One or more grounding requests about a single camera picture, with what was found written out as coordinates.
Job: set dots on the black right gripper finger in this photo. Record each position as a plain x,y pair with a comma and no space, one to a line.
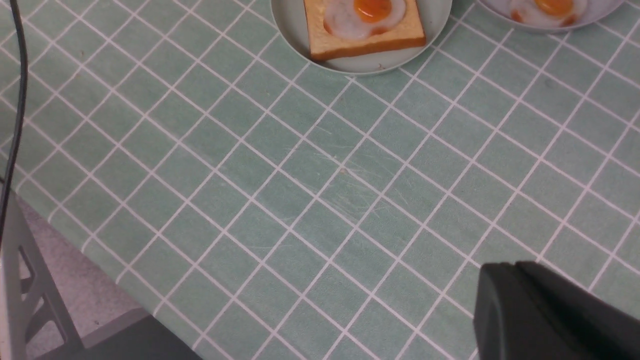
525,311

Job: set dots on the toast slice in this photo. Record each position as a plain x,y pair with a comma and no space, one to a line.
409,33

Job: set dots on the fried egg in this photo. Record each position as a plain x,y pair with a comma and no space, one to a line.
547,13
361,19

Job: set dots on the green plate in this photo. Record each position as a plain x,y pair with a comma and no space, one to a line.
290,18

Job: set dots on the grey metal stand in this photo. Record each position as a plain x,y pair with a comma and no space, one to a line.
30,299

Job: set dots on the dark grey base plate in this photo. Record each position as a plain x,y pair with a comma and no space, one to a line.
135,335

